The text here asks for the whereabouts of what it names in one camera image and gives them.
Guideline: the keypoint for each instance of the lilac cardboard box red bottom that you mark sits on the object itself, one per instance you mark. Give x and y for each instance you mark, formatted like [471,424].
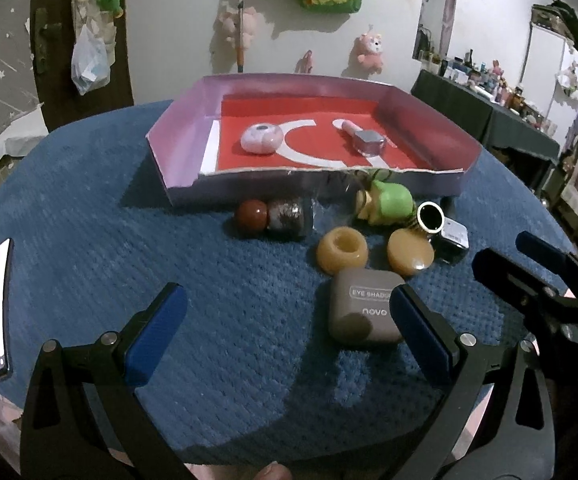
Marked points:
[179,160]

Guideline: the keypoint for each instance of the black cylinder jar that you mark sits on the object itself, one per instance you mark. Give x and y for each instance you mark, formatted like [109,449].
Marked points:
[419,227]

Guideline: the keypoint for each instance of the table with dark green cloth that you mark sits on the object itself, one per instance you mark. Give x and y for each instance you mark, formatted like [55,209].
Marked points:
[494,115]

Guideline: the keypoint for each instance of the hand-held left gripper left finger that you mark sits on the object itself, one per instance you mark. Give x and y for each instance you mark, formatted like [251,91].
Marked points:
[156,330]

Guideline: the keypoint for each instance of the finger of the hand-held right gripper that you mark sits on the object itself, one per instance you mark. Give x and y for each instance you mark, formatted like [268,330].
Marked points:
[539,249]
[509,275]

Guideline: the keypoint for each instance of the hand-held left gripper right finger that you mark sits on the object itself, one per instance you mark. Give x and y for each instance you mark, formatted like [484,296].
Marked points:
[419,335]

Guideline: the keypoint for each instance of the white wardrobe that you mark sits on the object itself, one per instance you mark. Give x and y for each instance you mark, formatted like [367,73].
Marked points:
[544,60]

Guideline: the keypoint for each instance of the amber round lid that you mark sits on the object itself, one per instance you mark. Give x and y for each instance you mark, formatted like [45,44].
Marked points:
[410,252]

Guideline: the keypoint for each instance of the dark wooden door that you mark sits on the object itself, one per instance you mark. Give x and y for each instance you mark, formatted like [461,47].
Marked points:
[119,60]

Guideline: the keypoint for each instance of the pink pig plush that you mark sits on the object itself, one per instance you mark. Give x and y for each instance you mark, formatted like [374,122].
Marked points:
[229,22]

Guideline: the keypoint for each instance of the small pink figure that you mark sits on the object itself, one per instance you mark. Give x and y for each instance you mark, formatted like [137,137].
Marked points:
[308,62]

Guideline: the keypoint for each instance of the orange pole tool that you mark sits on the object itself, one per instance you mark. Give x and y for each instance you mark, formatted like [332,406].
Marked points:
[241,30]

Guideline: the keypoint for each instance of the dark jar brown round cap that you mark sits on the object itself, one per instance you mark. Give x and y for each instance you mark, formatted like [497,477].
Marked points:
[289,217]

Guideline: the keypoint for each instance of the amber round jar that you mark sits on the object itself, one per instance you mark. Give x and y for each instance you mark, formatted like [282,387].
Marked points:
[326,252]

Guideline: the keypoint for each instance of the pink lipstick silver cap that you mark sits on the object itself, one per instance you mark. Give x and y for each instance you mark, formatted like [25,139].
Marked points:
[369,141]

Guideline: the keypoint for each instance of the hanging plastic bag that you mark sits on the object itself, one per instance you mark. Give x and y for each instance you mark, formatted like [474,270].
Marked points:
[89,62]

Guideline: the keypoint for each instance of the taupe eyeshadow case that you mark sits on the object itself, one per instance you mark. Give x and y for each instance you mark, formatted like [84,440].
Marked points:
[364,305]

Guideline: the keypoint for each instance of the pink bear plush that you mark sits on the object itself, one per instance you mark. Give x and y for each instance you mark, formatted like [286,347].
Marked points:
[371,50]

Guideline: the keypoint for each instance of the green toy figure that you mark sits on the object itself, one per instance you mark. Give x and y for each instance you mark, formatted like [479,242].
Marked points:
[389,202]

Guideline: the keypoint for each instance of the cluster of bottles and trinkets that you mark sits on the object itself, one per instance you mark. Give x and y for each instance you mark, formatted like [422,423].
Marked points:
[484,77]

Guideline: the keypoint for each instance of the white round compact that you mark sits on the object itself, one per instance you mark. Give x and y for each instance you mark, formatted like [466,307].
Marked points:
[262,137]

